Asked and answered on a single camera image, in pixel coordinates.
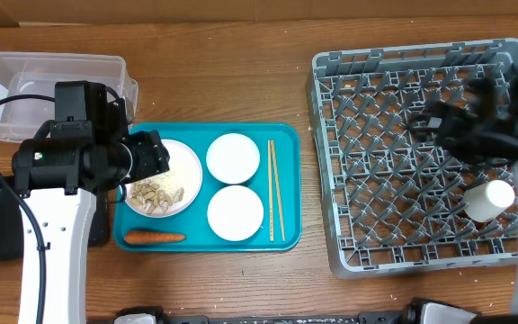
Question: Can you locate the white cup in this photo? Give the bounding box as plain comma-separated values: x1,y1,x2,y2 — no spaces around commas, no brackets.
462,180,515,222

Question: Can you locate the white bowl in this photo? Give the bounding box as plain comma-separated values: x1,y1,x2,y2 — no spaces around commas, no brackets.
206,133,260,185

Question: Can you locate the pink bowl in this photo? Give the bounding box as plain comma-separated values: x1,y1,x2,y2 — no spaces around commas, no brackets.
207,185,264,242

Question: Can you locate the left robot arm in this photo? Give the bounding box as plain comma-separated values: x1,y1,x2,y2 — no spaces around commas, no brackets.
13,130,169,323

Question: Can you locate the pink plate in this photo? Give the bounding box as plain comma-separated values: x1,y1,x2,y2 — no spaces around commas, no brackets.
125,139,202,218

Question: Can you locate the peanut shells pile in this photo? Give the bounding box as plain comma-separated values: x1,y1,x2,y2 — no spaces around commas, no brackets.
128,180,184,215

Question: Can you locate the orange carrot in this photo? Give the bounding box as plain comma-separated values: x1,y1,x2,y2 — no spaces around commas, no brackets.
124,230,186,245

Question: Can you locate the gray dish rack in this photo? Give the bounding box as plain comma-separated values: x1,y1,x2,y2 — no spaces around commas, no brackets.
306,38,518,279

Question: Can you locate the teal serving tray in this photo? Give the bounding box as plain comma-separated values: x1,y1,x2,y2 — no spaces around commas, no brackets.
112,122,302,252

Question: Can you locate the black tray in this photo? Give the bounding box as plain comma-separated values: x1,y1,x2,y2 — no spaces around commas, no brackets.
0,185,109,261

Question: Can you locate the clear plastic bin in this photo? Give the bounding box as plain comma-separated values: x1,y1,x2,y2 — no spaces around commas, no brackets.
0,51,138,143

